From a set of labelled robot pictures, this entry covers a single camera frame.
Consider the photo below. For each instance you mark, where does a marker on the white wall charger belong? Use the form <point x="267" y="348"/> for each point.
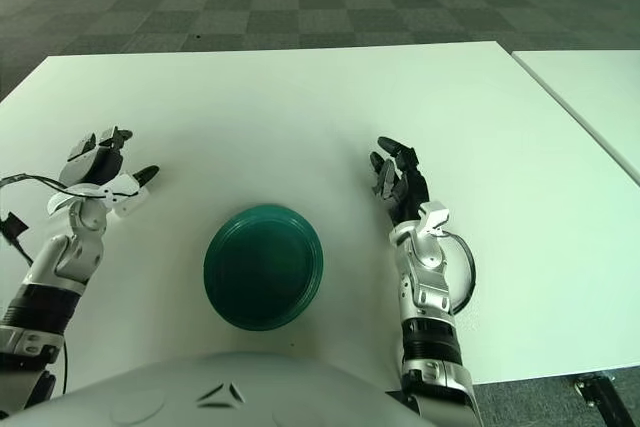
<point x="134" y="204"/>

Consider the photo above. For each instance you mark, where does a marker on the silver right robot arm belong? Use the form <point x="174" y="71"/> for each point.
<point x="425" y="287"/>

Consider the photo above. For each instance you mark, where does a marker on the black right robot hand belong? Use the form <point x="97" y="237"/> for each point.
<point x="412" y="187"/>

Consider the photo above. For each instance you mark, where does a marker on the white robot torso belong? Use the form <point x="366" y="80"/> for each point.
<point x="225" y="392"/>

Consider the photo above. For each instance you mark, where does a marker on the white side table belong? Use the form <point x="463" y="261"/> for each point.
<point x="600" y="92"/>

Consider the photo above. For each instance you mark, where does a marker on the black table foot with caster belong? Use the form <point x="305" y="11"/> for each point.
<point x="607" y="397"/>

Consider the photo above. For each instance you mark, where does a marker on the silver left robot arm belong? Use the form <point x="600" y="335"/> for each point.
<point x="60" y="262"/>

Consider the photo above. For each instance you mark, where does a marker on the round green plate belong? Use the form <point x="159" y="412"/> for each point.
<point x="265" y="272"/>

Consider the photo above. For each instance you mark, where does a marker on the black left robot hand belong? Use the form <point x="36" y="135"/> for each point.
<point x="100" y="164"/>

